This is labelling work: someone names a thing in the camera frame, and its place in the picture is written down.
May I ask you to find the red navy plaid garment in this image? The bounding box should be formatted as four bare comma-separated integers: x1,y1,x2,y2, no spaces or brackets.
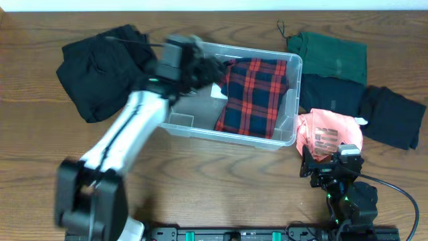
214,58,289,139

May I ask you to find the black garment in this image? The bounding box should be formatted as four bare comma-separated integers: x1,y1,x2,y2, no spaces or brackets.
358,86,427,150
56,25,156,123

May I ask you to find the dark green garment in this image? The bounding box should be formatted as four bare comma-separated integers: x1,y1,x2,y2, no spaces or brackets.
288,32,367,86

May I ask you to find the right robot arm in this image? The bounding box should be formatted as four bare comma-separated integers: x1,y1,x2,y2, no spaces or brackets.
300,145,378,240

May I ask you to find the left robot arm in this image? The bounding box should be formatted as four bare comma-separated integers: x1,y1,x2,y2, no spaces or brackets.
54,44,225,240

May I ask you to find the white label in container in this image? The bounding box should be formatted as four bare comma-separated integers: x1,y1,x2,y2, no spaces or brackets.
211,83,228,100

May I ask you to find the clear plastic storage container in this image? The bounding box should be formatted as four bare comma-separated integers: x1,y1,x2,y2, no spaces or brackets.
160,42,302,150

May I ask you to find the pink printed garment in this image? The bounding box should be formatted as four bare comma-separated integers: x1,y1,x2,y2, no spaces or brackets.
296,108,363,161

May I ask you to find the dark navy folded garment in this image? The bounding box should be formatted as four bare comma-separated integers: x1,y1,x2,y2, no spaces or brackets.
300,74,366,117

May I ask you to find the black drawstring loop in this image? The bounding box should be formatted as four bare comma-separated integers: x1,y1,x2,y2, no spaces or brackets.
276,20,288,39

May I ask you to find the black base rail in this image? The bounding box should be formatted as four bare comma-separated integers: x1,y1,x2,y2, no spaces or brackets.
65,226,401,241

